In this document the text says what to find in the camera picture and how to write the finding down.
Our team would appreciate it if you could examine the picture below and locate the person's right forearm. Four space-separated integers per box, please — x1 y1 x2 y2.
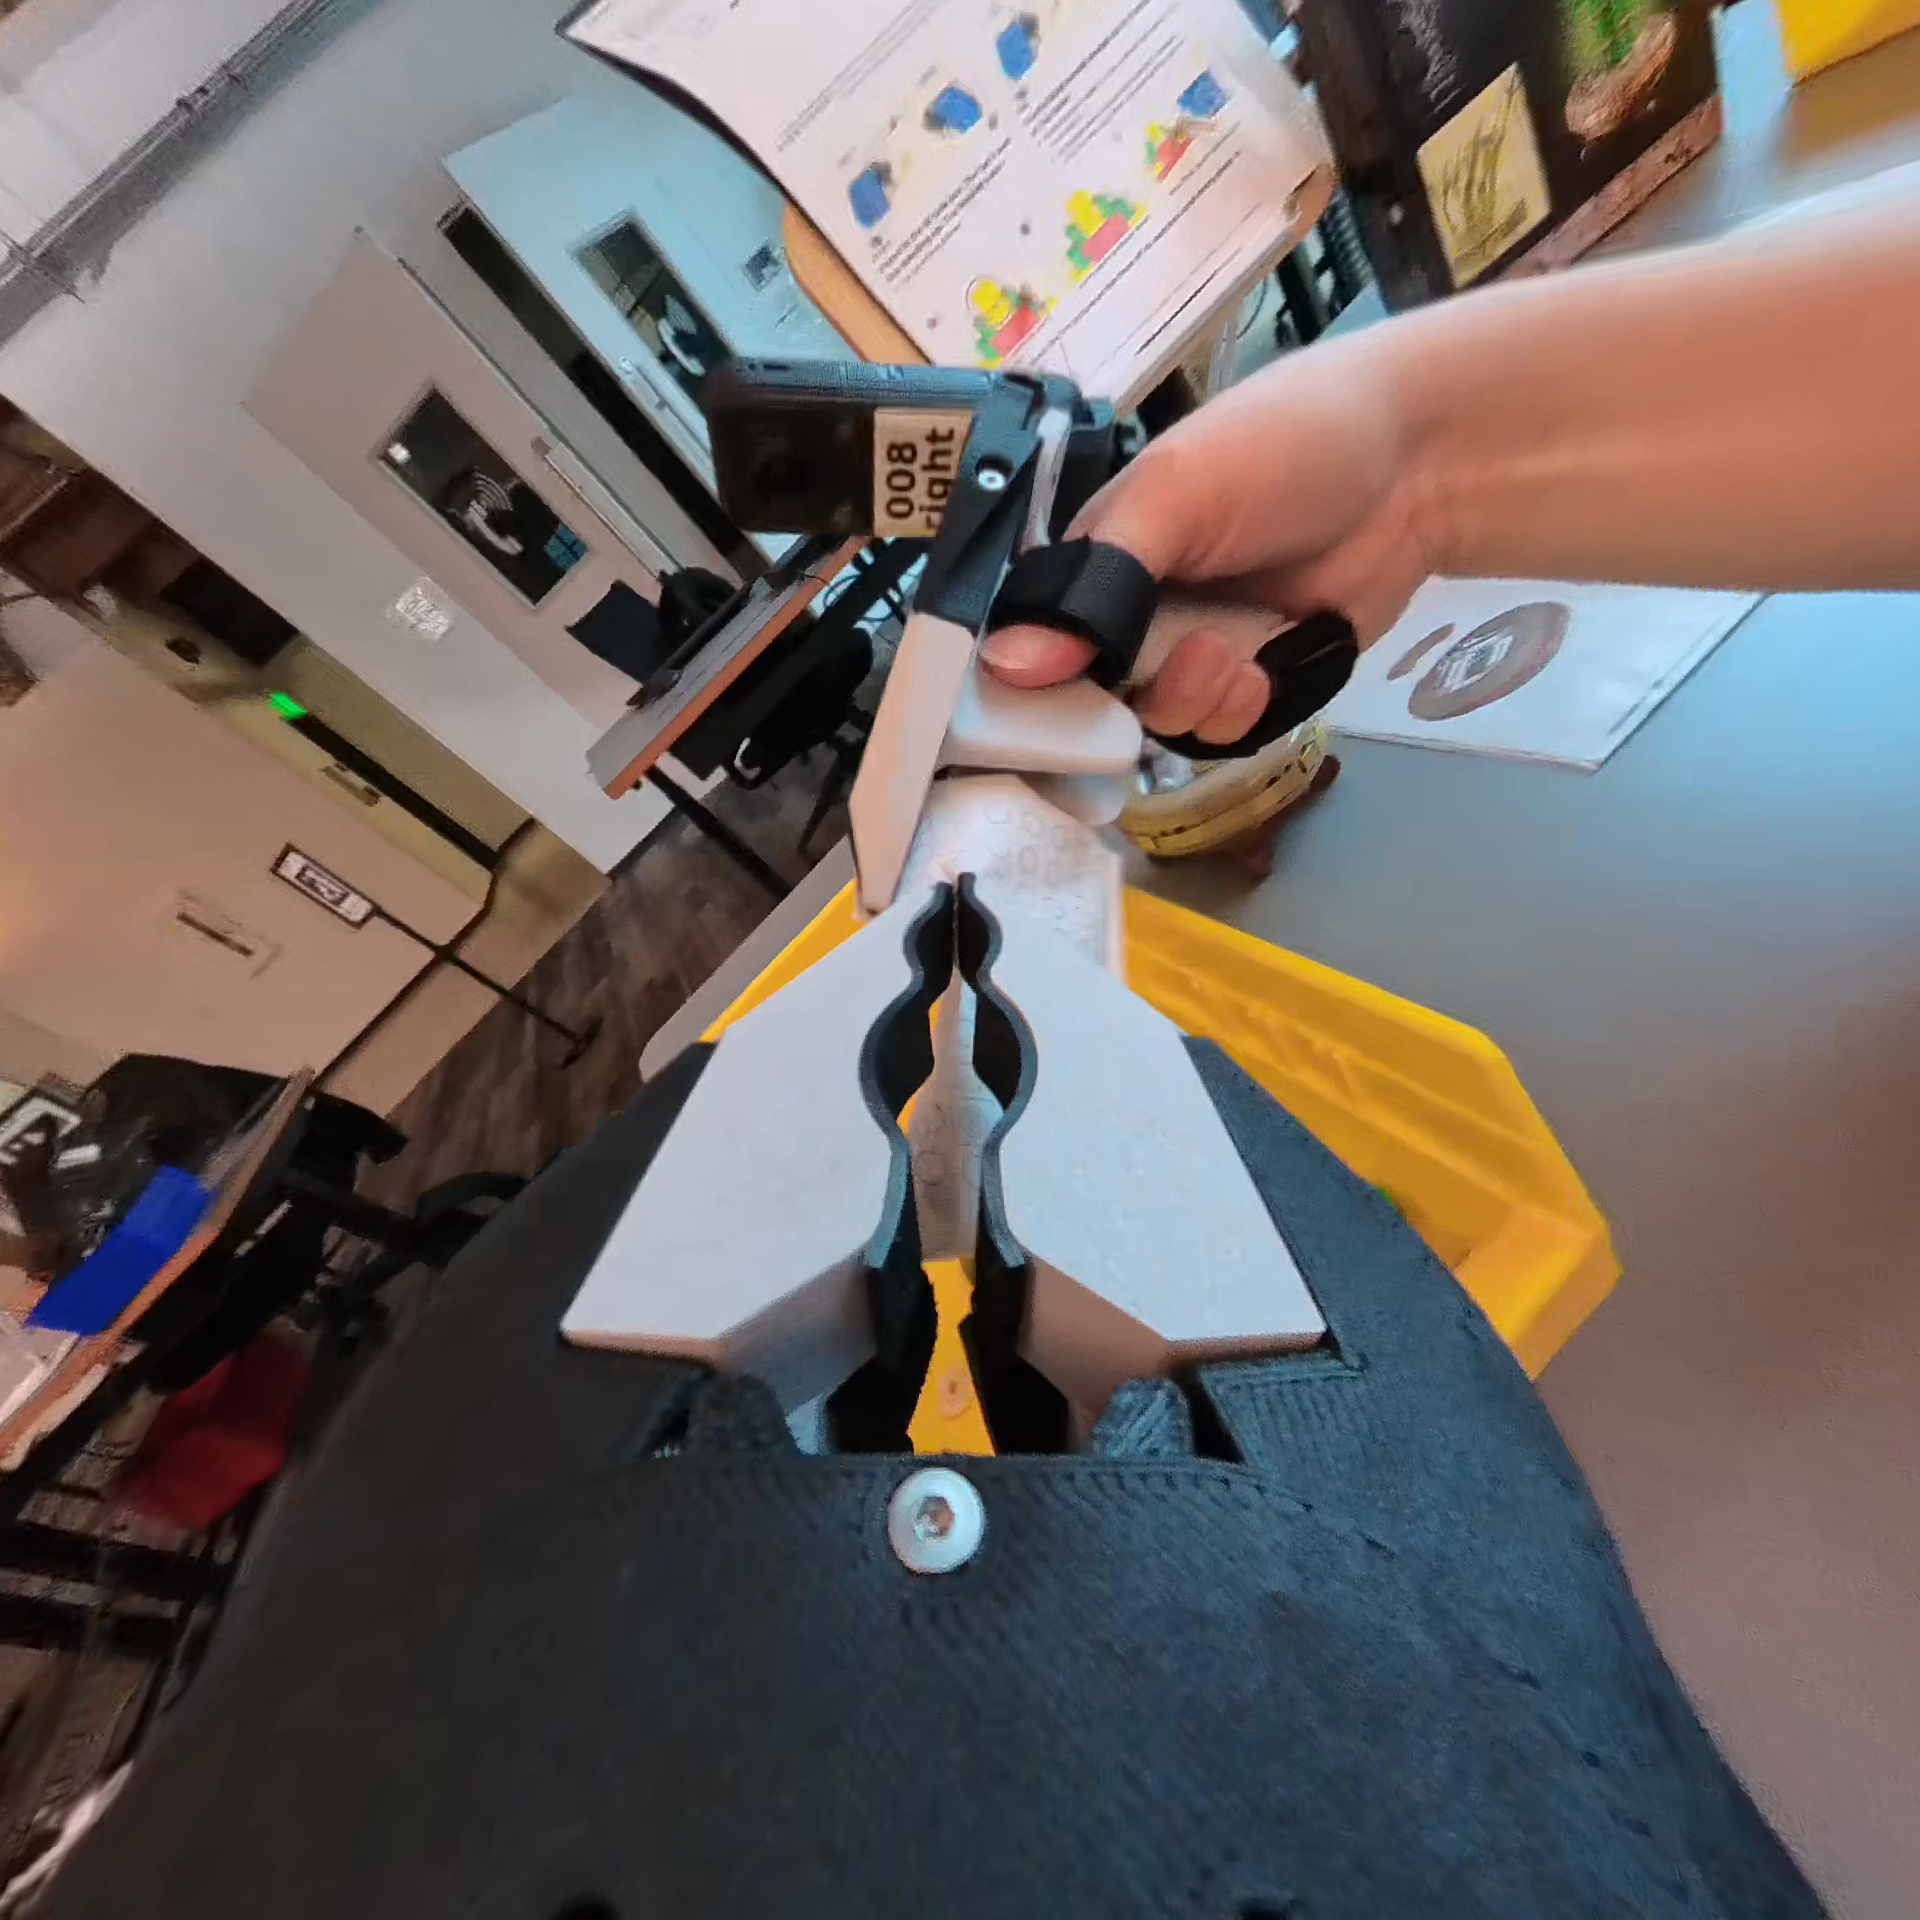
1402 195 1920 591

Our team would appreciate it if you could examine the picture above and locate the instruction board on stand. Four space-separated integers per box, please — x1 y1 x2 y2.
563 0 1341 405

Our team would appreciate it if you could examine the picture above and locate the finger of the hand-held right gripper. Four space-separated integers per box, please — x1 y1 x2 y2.
844 607 996 921

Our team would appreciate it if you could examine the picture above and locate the white paper bag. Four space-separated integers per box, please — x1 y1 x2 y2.
907 772 1130 1267

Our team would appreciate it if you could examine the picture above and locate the black toy set box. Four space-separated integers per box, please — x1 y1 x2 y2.
1296 0 1729 296

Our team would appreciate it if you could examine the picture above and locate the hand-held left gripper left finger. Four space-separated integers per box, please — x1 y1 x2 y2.
559 882 955 1454

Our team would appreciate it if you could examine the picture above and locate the grey desk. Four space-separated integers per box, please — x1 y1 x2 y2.
637 0 1920 1920

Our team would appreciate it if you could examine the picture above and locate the brown toy pot model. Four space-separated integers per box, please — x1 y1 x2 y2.
1117 717 1345 882

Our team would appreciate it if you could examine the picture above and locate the person's right hand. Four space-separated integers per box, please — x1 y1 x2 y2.
979 333 1455 749

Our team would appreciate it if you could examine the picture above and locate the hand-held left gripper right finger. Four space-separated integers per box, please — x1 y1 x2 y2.
956 877 1330 1454

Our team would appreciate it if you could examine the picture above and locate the open instruction booklet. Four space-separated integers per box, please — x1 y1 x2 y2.
1326 575 1766 774

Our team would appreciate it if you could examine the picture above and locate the long wooden background desk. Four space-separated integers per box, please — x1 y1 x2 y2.
585 533 880 805

